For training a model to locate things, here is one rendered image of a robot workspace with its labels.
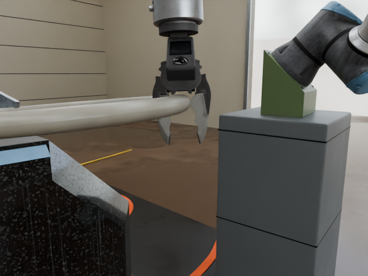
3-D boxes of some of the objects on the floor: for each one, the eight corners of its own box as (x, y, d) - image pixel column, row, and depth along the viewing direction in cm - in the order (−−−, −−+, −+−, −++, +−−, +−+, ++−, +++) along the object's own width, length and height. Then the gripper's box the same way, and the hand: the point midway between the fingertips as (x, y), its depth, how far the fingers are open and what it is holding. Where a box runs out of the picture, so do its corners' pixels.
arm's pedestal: (248, 256, 179) (255, 104, 162) (346, 292, 149) (367, 111, 133) (198, 308, 140) (200, 114, 123) (317, 370, 110) (341, 127, 93)
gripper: (210, 29, 62) (214, 137, 66) (148, 33, 63) (155, 140, 66) (213, 20, 54) (218, 144, 57) (142, 24, 54) (150, 148, 57)
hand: (184, 138), depth 58 cm, fingers closed on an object, 5 cm apart
